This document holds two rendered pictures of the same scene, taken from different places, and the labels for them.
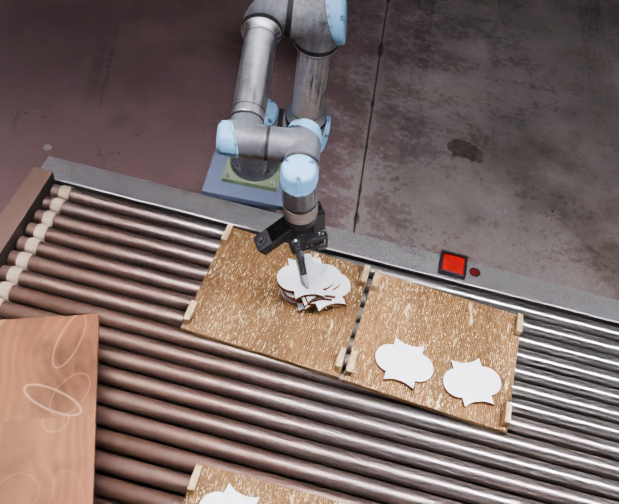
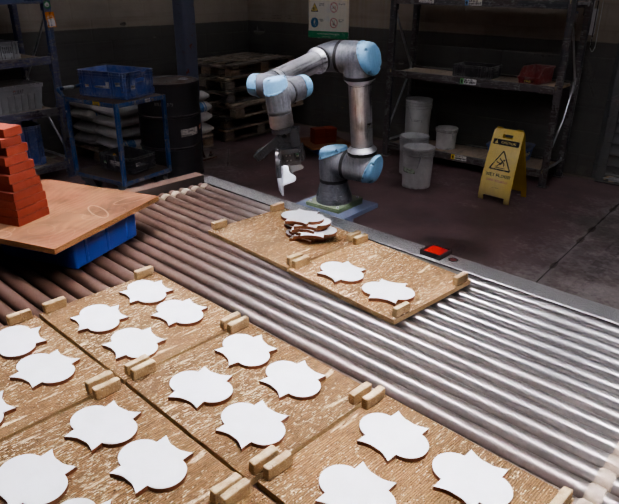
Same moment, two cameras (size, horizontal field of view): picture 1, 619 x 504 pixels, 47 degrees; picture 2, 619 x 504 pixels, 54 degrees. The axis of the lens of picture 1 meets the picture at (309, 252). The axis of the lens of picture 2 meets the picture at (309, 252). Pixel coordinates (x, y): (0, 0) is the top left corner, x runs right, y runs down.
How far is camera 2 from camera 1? 1.48 m
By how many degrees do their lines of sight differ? 41
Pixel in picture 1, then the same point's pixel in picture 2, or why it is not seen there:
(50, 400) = (96, 211)
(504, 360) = (430, 292)
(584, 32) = not seen: outside the picture
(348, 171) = not seen: hidden behind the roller
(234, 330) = (239, 237)
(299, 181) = (269, 81)
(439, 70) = (605, 285)
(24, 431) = (71, 215)
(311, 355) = (278, 256)
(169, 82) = not seen: hidden behind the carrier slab
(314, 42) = (349, 69)
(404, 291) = (379, 250)
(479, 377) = (396, 290)
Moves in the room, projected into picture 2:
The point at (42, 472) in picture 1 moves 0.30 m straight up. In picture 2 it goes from (61, 227) to (44, 128)
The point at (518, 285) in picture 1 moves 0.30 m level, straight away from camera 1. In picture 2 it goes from (487, 272) to (559, 255)
